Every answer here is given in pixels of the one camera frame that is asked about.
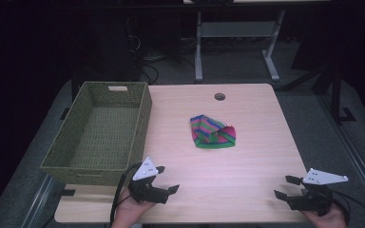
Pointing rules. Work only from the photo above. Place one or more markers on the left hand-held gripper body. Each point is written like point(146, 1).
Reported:
point(147, 191)

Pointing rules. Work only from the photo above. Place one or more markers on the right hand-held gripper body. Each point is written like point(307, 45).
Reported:
point(313, 199)

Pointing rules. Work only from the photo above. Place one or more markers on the striped knit pet sweater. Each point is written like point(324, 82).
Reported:
point(209, 131)

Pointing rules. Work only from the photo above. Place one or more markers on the green woven basket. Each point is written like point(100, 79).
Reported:
point(107, 133)

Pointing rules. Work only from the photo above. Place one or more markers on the person's right hand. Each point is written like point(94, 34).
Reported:
point(328, 220)

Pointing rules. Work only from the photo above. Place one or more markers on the person's left hand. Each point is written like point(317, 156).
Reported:
point(130, 210)

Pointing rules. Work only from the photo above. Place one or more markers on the black metal stand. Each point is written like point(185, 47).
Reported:
point(336, 91)

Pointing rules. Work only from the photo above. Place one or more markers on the dark computer tower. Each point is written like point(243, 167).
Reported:
point(107, 47)

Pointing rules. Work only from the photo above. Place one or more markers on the grey metal desk frame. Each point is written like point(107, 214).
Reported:
point(234, 30)

